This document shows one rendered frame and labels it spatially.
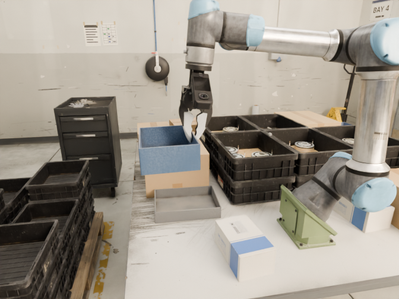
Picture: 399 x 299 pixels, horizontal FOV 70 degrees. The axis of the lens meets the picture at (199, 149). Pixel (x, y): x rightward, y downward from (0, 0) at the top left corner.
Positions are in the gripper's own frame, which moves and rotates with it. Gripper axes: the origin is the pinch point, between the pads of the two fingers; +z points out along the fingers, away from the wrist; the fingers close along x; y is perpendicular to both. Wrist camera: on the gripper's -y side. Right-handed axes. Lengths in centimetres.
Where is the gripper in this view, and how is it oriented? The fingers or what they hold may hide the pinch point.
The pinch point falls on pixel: (193, 139)
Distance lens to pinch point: 79.3
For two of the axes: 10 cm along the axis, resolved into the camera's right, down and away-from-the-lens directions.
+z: -1.0, 9.4, 3.1
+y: -1.5, -3.2, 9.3
